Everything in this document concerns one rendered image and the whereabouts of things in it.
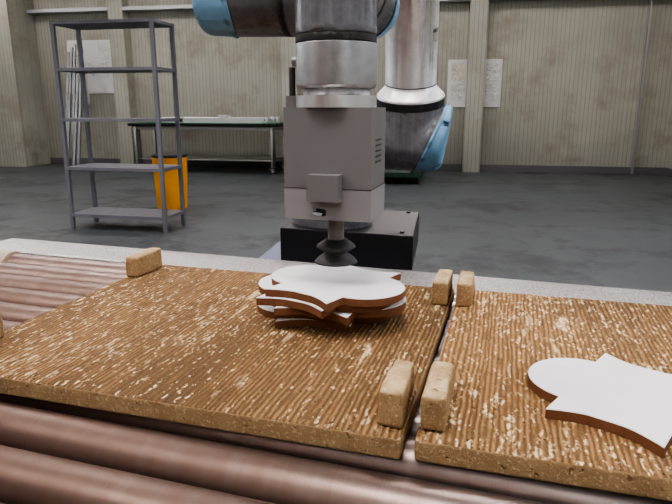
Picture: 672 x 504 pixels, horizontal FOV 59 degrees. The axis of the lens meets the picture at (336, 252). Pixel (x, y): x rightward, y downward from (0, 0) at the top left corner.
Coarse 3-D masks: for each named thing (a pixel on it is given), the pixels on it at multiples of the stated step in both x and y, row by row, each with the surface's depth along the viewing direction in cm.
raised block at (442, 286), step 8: (440, 272) 69; (448, 272) 69; (440, 280) 66; (448, 280) 66; (432, 288) 65; (440, 288) 65; (448, 288) 66; (432, 296) 66; (440, 296) 65; (448, 296) 66; (440, 304) 66
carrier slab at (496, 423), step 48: (480, 336) 57; (528, 336) 57; (576, 336) 57; (624, 336) 57; (480, 384) 47; (432, 432) 40; (480, 432) 40; (528, 432) 40; (576, 432) 40; (576, 480) 37; (624, 480) 36
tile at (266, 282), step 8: (264, 280) 63; (264, 288) 61; (264, 296) 58; (256, 304) 58; (264, 304) 58; (272, 304) 58; (280, 304) 58; (288, 304) 57; (296, 304) 57; (304, 304) 56; (312, 304) 56; (312, 312) 55; (320, 312) 54; (328, 312) 55; (344, 312) 56; (352, 312) 56; (360, 312) 56
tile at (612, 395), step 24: (552, 360) 49; (576, 360) 49; (600, 360) 49; (528, 384) 47; (552, 384) 45; (576, 384) 45; (600, 384) 45; (624, 384) 45; (648, 384) 45; (552, 408) 42; (576, 408) 42; (600, 408) 42; (624, 408) 42; (648, 408) 42; (624, 432) 39; (648, 432) 39
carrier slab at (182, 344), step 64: (64, 320) 61; (128, 320) 61; (192, 320) 61; (256, 320) 61; (0, 384) 49; (64, 384) 47; (128, 384) 47; (192, 384) 47; (256, 384) 47; (320, 384) 47; (384, 448) 40
